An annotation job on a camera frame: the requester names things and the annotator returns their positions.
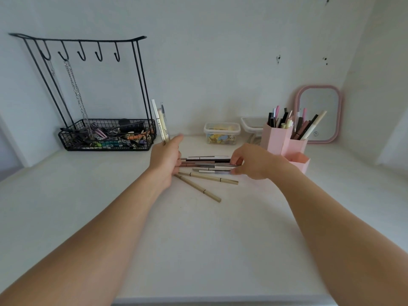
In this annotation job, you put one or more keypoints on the beige eyebrow pencil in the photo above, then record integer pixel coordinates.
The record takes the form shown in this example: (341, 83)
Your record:
(210, 178)
(199, 188)

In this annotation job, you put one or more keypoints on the heap of colourful small clips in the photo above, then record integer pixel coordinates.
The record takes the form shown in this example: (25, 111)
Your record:
(221, 138)

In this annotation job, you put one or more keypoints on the clear plastic storage box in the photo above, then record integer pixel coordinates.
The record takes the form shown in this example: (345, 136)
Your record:
(222, 125)

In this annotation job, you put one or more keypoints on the person's right forearm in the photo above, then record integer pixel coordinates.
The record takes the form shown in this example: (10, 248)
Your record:
(334, 238)

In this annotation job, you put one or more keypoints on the pink hexagonal pen holder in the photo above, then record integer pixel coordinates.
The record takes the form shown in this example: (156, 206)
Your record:
(277, 140)

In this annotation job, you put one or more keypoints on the brown makeup pencil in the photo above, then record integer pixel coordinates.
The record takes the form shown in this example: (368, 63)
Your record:
(207, 163)

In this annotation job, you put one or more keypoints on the person's left forearm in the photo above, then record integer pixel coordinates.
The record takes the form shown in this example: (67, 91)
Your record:
(95, 245)

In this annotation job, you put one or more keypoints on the person's right thumb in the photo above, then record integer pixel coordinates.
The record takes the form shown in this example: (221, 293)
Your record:
(238, 170)

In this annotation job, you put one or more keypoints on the black makeup pencil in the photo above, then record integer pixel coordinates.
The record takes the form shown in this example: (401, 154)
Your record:
(207, 160)

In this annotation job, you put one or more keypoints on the pile of hair clips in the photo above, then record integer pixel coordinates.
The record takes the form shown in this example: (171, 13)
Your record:
(108, 136)

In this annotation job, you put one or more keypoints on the beige brow mascara tube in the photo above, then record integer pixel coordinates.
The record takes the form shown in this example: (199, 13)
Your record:
(163, 127)

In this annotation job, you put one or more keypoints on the pink framed table mirror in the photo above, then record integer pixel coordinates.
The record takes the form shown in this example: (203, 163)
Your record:
(331, 101)

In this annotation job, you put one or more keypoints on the person's right hand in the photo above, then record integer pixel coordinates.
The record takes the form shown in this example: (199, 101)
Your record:
(259, 162)

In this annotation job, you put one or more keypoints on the white and grey makeup pencil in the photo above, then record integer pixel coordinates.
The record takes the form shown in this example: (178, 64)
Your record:
(207, 156)

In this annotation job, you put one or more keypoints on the silver and grey makeup pencil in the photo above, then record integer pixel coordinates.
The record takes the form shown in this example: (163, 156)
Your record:
(215, 172)

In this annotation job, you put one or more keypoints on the person's left hand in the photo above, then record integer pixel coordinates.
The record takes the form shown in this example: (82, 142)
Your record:
(162, 159)

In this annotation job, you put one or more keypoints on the white slim makeup pen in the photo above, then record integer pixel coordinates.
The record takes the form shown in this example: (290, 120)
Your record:
(156, 119)

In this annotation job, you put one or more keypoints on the person's left thumb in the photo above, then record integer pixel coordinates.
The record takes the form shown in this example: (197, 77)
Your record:
(177, 140)

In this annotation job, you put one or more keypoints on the white footed tray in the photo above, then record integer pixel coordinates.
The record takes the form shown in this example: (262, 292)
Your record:
(251, 124)

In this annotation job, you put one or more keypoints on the bunch of upright makeup pens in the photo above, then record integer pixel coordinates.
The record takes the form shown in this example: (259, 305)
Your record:
(301, 125)

